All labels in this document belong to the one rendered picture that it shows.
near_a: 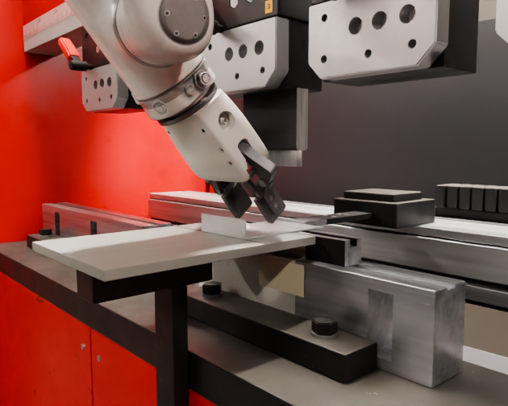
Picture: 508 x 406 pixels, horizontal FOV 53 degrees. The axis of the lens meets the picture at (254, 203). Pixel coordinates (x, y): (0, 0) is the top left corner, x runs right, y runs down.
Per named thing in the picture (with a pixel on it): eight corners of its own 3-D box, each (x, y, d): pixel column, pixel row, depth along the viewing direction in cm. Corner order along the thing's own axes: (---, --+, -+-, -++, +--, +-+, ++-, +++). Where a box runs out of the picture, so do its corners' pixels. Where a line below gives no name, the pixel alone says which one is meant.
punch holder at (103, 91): (82, 112, 100) (79, 26, 99) (122, 113, 106) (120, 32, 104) (117, 107, 89) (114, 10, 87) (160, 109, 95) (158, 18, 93)
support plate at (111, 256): (31, 250, 56) (31, 242, 56) (222, 227, 73) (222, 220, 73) (103, 282, 43) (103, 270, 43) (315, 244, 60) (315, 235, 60)
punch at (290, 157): (243, 164, 70) (243, 94, 69) (254, 164, 71) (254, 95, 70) (296, 167, 62) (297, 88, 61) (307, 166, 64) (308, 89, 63)
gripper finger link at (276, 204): (275, 165, 57) (301, 208, 61) (256, 164, 60) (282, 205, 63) (259, 184, 56) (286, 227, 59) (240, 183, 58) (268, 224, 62)
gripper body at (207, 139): (231, 68, 53) (280, 151, 59) (176, 79, 61) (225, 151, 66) (185, 113, 50) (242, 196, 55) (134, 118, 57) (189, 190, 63)
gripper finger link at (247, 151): (272, 147, 53) (281, 183, 57) (216, 128, 57) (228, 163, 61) (266, 155, 53) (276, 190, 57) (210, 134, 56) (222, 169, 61)
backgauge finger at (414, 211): (265, 229, 74) (265, 196, 74) (372, 215, 91) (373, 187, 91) (329, 241, 65) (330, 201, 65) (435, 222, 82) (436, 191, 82)
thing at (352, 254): (232, 242, 72) (232, 221, 72) (248, 240, 74) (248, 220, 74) (344, 267, 57) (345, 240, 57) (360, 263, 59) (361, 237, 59)
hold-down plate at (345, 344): (175, 311, 72) (174, 290, 71) (206, 304, 75) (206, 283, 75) (344, 385, 49) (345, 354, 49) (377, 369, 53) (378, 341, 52)
